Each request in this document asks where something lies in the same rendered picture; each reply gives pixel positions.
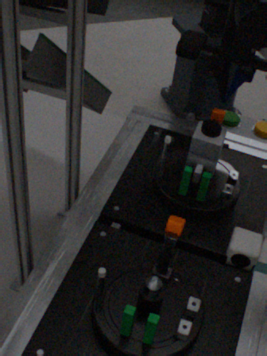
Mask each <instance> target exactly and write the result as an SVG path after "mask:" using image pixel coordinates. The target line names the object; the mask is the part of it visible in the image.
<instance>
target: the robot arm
mask: <svg viewBox="0 0 267 356"><path fill-rule="evenodd" d="M203 4H204V5H206V7H205V8H203V12H202V16H201V22H198V25H199V26H200V27H201V28H202V29H203V31H204V32H205V33H206V34H205V33H201V32H197V31H194V30H189V29H188V30H187V31H185V32H184V34H183V35H182V37H181V38H180V40H179V41H178V44H177V46H176V55H177V56H179V57H183V58H187V59H189V60H196V59H198V58H199V54H200V53H202V54H205V55H208V56H210V57H211V62H210V65H209V67H208V71H209V72H213V74H214V76H215V80H216V83H217V84H218V88H219V95H220V99H221V102H222V103H226V102H227V101H228V100H229V98H230V97H231V96H232V94H233V93H234V92H235V91H236V90H237V89H238V88H239V87H240V86H241V85H243V84H244V82H248V83H251V82H252V80H253V78H254V75H255V73H256V72H255V71H256V70H258V71H262V72H266V73H267V60H265V59H262V58H260V56H258V55H255V53H256V52H260V51H261V50H262V49H263V48H266V47H267V0H203ZM207 35H208V36H209V37H211V38H217V37H221V38H222V40H221V44H220V46H218V45H216V44H211V43H207ZM231 63H235V64H239V65H238V68H237V70H236V72H235V76H234V78H233V79H232V81H231V84H230V86H229V87H228V89H227V84H228V78H229V74H230V66H231Z"/></svg>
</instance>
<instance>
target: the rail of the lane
mask: <svg viewBox="0 0 267 356"><path fill-rule="evenodd" d="M126 118H133V119H136V120H137V123H138V124H140V123H141V122H146V123H149V124H150V125H151V126H155V127H158V128H160V129H163V130H167V131H170V132H173V133H176V134H180V135H183V136H185V137H193V134H194V132H195V129H196V127H197V125H198V123H197V122H190V121H187V120H184V119H181V118H176V117H174V116H171V115H168V114H163V113H161V112H158V111H155V110H150V109H148V108H144V107H142V106H138V105H134V106H133V108H132V109H131V111H130V112H129V114H128V115H127V117H126ZM222 147H223V148H226V149H231V150H234V151H236V152H239V153H244V154H246V155H248V156H252V157H256V158H258V159H264V160H267V144H264V143H261V142H258V141H254V140H251V139H248V138H245V137H241V136H238V135H235V134H233V133H228V132H226V136H225V139H224V142H223V145H222Z"/></svg>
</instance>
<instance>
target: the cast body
mask: <svg viewBox="0 0 267 356"><path fill-rule="evenodd" d="M226 132H227V129H226V128H225V127H221V125H220V124H219V123H218V122H215V121H211V120H208V121H205V122H202V121H200V122H199V123H198V125H197V127H196V129H195V132H194V134H193V138H192V143H191V147H190V152H189V154H188V157H187V160H186V165H185V166H188V167H192V168H194V169H193V172H194V176H193V179H192V182H194V183H199V179H200V177H201V175H203V173H204V172H210V173H211V177H212V176H213V174H214V172H215V168H216V165H217V164H218V161H219V157H220V155H221V152H222V149H223V142H224V139H225V136H226Z"/></svg>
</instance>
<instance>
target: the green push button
mask: <svg viewBox="0 0 267 356"><path fill-rule="evenodd" d="M240 121H241V119H240V117H239V115H238V114H236V113H233V112H230V111H226V113H225V116H224V119H223V121H222V123H221V124H223V125H224V126H231V127H236V126H238V125H239V123H240Z"/></svg>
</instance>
